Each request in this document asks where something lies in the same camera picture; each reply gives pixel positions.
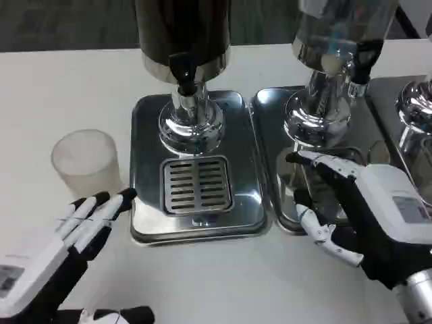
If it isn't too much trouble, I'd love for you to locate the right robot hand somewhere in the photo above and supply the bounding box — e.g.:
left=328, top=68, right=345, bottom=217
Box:
left=285, top=151, right=432, bottom=291

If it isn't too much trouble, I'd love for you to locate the dark drink dispenser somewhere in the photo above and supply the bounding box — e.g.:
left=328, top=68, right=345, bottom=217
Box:
left=133, top=0, right=232, bottom=157

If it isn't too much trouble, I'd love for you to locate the chrome dispenser base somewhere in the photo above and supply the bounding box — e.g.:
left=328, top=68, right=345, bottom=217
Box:
left=394, top=76, right=432, bottom=165

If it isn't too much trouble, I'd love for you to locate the steel drip tray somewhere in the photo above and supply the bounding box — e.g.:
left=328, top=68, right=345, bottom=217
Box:
left=366, top=76, right=432, bottom=192
left=130, top=89, right=269, bottom=247
left=251, top=86, right=421, bottom=236

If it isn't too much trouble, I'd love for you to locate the clear ribbed glass cup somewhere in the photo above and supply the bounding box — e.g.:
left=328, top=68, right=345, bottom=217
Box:
left=51, top=129, right=124, bottom=200

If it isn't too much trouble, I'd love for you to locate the black tap of dark dispenser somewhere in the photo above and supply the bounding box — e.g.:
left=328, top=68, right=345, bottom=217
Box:
left=168, top=52, right=198, bottom=95

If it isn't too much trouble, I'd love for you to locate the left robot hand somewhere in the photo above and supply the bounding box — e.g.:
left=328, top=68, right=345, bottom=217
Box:
left=0, top=188, right=156, bottom=324

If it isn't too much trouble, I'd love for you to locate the clear drink dispenser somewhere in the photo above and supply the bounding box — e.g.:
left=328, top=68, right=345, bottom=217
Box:
left=283, top=0, right=399, bottom=149

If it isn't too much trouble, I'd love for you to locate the black tap of clear dispenser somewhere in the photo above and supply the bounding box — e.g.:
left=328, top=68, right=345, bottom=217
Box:
left=348, top=38, right=385, bottom=99

